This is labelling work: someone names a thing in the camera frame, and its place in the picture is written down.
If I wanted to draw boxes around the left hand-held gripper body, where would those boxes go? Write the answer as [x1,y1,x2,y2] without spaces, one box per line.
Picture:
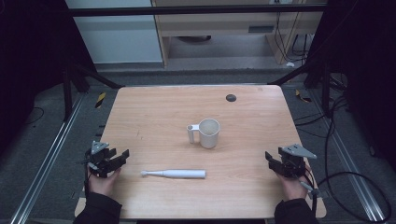
[85,140,118,179]

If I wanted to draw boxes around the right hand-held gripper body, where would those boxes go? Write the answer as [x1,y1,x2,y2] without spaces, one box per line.
[277,143,318,179]

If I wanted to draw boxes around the person's right hand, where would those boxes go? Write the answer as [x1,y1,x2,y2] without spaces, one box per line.
[275,172,310,202]

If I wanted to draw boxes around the person's left hand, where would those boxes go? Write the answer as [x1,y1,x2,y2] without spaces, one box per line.
[87,167,122,198]

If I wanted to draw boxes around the yellow black striped tape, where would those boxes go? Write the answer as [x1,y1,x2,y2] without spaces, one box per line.
[294,89,313,104]
[94,91,107,109]

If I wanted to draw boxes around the white electric toothbrush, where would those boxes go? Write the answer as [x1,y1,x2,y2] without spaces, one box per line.
[139,168,207,180]

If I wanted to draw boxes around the black metal stand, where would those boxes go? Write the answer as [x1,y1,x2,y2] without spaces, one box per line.
[267,54,333,118]
[61,57,126,123]

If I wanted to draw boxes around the white cabinet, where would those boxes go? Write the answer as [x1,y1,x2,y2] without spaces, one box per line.
[64,0,163,65]

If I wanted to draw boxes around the light wooden desk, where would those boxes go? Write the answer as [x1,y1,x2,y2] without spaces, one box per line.
[150,0,329,67]

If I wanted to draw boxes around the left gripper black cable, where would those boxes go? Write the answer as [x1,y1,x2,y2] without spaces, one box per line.
[82,155,92,200]

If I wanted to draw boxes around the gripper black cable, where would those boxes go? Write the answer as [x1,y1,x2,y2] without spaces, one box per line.
[82,155,92,200]
[299,166,322,217]

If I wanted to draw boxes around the long black floor cable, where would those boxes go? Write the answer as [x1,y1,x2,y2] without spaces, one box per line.
[293,92,393,224]

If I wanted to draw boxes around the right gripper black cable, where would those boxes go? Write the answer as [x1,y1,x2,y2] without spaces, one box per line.
[299,166,322,217]

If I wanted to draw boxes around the metal floor rail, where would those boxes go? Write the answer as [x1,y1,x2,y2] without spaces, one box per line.
[310,89,388,224]
[9,94,86,224]

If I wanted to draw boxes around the white cup with handle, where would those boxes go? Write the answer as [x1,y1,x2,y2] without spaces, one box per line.
[186,118,221,149]

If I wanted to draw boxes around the hanging black cables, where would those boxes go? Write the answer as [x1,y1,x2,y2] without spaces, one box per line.
[274,11,314,64]

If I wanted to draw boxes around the black horizontal frame bar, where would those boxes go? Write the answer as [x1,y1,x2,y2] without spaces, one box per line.
[66,3,329,18]

